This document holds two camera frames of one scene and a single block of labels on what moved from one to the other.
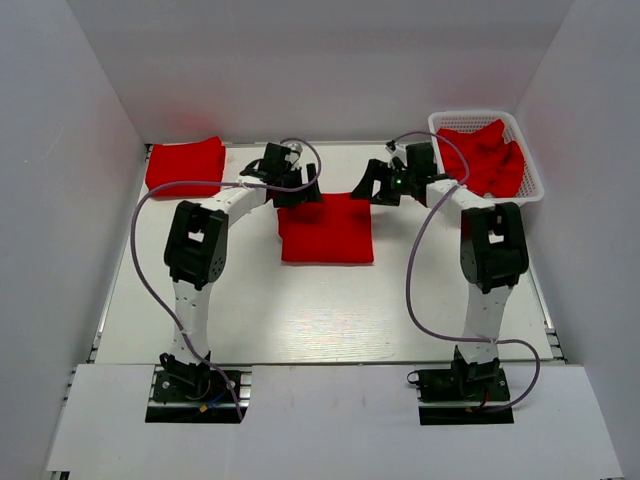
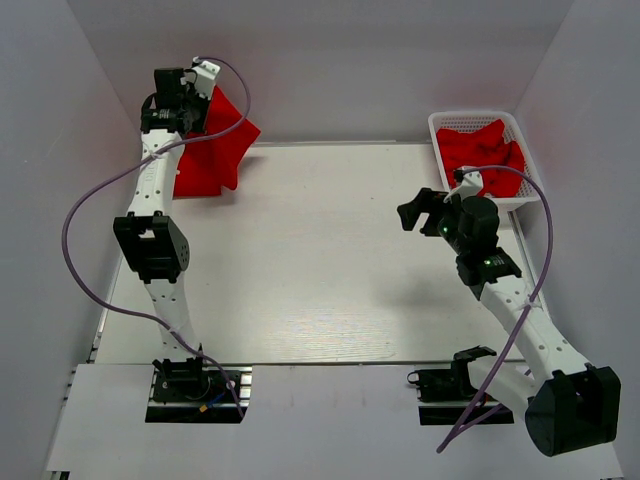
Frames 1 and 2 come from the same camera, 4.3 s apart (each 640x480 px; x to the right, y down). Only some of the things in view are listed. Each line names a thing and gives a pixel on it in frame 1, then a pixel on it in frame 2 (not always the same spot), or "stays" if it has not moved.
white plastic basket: [531, 187] stays
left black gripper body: [290, 178] to [197, 106]
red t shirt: [338, 230] to [209, 166]
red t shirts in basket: [497, 167] stays
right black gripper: [378, 170] to [427, 201]
